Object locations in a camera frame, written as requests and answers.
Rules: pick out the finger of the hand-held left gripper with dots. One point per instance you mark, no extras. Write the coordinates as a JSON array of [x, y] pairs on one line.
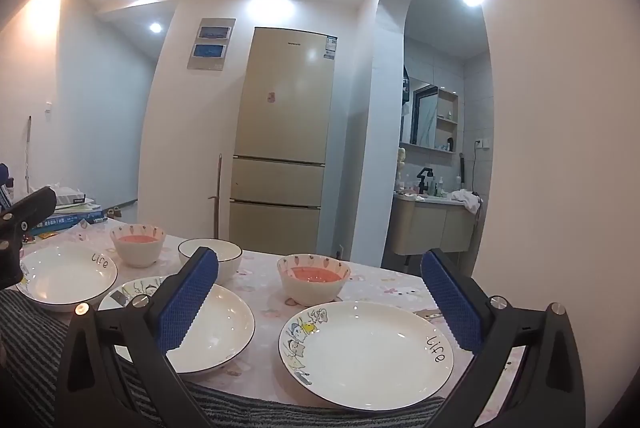
[[30, 205]]

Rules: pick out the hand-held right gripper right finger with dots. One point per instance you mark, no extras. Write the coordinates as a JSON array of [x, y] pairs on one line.
[[452, 303]]

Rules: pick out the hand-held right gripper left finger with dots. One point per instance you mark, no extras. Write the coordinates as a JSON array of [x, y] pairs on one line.
[[187, 303]]

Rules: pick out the white cartoon plate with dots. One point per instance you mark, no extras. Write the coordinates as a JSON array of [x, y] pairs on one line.
[[370, 353], [225, 323]]

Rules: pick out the white plate with lettering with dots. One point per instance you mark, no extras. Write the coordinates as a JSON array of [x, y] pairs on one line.
[[62, 275]]

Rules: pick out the white bowl with black rim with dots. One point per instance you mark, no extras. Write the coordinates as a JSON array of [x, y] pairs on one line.
[[227, 258]]

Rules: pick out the pink-lined carrot pattern bowl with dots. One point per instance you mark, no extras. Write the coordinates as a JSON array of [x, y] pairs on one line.
[[312, 285], [137, 250]]

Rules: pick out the stack of books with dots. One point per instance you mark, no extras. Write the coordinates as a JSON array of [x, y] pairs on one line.
[[70, 215]]

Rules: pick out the pink cartoon tablecloth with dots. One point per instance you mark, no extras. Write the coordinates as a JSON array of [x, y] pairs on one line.
[[395, 288]]

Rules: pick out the black marker pen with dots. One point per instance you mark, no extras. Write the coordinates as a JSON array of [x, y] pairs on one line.
[[97, 220]]

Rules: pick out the beige vanity cabinet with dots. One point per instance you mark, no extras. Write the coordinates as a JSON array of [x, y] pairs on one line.
[[430, 225]]

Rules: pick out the pair of brown shoes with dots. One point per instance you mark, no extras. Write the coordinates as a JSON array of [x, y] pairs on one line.
[[113, 211]]

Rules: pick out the grey striped cloth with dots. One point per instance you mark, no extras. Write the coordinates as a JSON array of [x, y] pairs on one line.
[[30, 358]]

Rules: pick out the white towel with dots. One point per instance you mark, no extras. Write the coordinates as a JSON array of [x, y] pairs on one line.
[[465, 200]]

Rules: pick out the black faucet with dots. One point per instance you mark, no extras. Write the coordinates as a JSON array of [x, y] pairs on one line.
[[425, 180]]

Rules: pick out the bathroom mirror cabinet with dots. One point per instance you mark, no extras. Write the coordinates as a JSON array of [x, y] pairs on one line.
[[430, 118]]

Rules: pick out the beige refrigerator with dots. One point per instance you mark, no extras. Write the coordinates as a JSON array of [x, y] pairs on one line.
[[285, 133]]

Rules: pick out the pink fridge sticker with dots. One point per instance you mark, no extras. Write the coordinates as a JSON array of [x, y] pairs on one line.
[[272, 97]]

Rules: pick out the fridge energy label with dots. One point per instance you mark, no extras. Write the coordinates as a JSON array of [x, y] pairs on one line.
[[330, 48]]

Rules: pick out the white wall outlet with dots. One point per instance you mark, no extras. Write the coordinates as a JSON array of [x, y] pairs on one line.
[[480, 144]]

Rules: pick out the grey wall electrical panel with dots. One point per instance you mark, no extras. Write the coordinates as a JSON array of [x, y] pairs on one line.
[[210, 43]]

